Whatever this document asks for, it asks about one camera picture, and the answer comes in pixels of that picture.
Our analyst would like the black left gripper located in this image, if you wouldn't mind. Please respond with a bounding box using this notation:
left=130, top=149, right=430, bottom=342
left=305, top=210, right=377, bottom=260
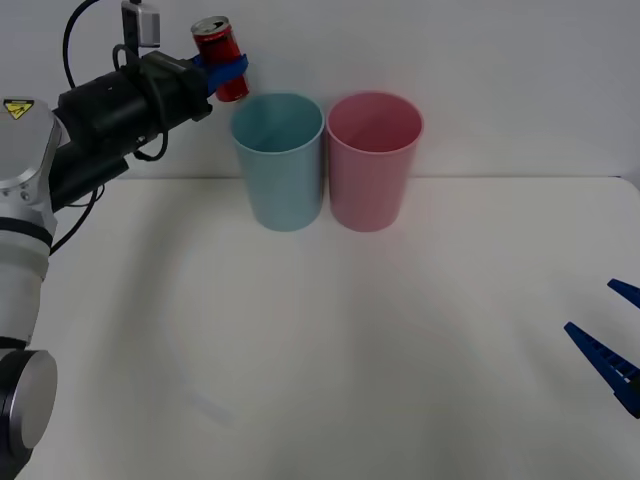
left=138, top=49, right=251, bottom=134

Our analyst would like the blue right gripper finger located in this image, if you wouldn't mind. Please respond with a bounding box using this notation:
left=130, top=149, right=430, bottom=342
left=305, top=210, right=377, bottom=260
left=563, top=322, right=640, bottom=419
left=607, top=278, right=640, bottom=311

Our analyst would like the red drink can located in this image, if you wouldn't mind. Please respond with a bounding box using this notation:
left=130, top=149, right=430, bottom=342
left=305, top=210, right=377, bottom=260
left=191, top=16, right=251, bottom=104

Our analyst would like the pale blue plastic bin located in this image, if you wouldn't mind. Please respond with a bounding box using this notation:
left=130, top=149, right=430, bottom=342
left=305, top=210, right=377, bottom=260
left=229, top=91, right=326, bottom=233

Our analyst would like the pink plastic bin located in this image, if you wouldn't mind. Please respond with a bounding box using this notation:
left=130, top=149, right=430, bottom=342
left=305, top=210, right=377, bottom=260
left=325, top=91, right=425, bottom=233

